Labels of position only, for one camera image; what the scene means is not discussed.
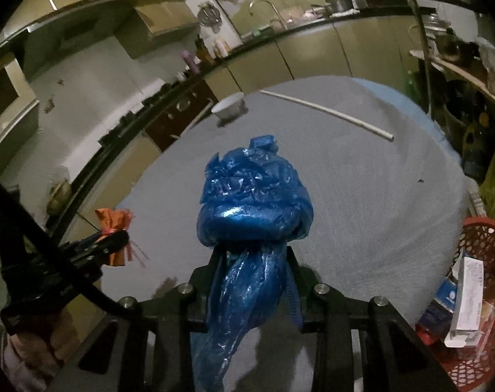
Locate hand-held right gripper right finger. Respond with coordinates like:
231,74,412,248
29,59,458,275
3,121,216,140
284,245,456,392

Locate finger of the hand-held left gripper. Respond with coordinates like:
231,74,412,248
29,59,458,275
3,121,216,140
57,230,130,264

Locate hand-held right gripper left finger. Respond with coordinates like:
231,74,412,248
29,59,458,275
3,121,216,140
47,249,228,392

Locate red-orange plastic wrapper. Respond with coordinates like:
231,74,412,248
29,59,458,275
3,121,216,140
94,208,135,268

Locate blue plastic bag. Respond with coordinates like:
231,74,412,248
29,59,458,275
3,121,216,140
192,134,315,392

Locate blue cardboard box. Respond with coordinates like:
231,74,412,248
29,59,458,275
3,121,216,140
419,278,460,337

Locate red plastic basket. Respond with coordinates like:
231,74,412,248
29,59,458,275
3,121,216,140
415,217,495,382

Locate person's left hand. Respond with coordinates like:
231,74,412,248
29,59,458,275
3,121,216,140
5,320,83,380

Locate black gas stove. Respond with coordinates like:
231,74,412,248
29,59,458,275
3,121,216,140
98,86,183,148

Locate round grey-covered table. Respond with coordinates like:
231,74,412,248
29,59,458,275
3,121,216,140
70,74,477,392

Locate wooden stick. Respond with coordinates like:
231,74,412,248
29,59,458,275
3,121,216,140
190,98,217,129

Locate small white bowl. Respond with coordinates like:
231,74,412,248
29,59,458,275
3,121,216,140
212,92,248,125

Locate white carton box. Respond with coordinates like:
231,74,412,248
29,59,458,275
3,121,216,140
443,251,486,349

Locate long white stick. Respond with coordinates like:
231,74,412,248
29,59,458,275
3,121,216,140
260,89,394,141

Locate purple bottle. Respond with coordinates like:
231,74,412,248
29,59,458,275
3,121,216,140
183,51,201,74

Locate hanging metal strainer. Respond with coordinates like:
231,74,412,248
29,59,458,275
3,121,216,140
198,2,223,33

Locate beige lower kitchen cabinets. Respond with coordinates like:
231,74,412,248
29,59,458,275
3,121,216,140
207,16,432,103

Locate metal shelf rack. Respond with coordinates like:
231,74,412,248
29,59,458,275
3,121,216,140
407,0,495,197

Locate kitchen faucet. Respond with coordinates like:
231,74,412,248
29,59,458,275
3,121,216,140
249,0,288,29

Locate black cable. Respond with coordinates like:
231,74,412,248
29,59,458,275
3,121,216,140
0,177,142,319

